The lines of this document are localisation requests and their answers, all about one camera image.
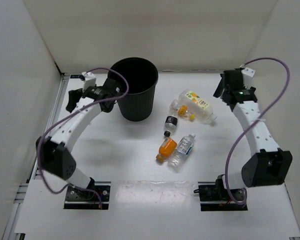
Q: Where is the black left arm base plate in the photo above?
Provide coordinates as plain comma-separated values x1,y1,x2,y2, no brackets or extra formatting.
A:
63,181,111,210

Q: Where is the aluminium frame rail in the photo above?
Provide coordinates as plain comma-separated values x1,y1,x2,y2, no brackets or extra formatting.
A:
1,72,69,240

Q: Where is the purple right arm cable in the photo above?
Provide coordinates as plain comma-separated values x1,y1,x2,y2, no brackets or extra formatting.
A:
224,57,290,208

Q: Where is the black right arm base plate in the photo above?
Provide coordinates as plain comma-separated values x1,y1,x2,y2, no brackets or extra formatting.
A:
193,180,248,212

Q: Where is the large clear labelled bottle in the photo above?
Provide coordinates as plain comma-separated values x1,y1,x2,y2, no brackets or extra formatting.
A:
178,89,217,124

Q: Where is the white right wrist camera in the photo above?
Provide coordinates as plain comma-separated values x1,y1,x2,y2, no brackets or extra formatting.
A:
240,65,256,87

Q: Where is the small black-capped bottle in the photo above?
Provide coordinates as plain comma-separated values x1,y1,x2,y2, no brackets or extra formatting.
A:
163,115,179,137

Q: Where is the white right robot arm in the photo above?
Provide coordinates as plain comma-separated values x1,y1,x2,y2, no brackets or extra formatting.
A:
213,68,293,200

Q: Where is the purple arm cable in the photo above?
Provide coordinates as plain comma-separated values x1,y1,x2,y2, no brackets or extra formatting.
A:
37,67,130,209
224,57,290,208

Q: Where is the clear water bottle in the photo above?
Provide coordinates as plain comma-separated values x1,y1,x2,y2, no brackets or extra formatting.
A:
167,134,196,172

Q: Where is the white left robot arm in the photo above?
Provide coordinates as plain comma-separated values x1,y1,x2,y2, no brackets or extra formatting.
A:
36,77,127,200

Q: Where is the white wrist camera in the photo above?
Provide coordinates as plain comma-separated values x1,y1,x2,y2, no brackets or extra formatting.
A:
81,71,96,92
240,65,256,87

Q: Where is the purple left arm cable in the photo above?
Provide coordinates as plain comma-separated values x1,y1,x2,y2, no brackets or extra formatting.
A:
37,67,130,209

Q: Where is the small yellow-capped clear bottle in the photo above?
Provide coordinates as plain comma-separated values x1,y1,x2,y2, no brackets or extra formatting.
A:
169,99,196,121

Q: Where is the orange juice bottle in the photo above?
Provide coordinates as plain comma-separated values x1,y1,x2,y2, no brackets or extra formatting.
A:
156,137,177,163

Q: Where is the black ribbed plastic bin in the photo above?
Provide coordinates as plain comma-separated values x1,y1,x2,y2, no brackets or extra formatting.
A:
107,57,159,122

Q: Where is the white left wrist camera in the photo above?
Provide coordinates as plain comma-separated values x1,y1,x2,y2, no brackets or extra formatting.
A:
81,71,96,92

